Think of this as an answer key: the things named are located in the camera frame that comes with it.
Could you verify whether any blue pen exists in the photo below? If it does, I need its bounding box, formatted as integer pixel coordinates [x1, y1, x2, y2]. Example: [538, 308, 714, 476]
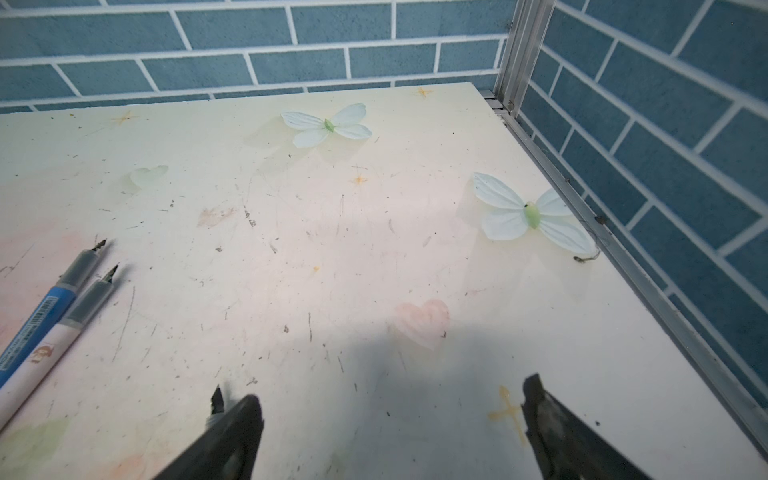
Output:
[1, 239, 108, 386]

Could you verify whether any metal frame rail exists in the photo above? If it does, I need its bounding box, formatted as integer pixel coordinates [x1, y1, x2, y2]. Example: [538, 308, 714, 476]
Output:
[494, 1, 767, 452]

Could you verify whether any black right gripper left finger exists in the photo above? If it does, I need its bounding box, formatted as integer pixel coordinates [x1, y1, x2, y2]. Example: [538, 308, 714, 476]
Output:
[155, 386, 264, 480]

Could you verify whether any white pink pen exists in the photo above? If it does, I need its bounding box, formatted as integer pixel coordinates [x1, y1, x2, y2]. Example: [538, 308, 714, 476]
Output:
[1, 265, 119, 429]

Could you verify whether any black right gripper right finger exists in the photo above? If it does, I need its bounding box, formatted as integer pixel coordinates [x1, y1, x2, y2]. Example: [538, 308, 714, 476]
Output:
[522, 374, 650, 480]

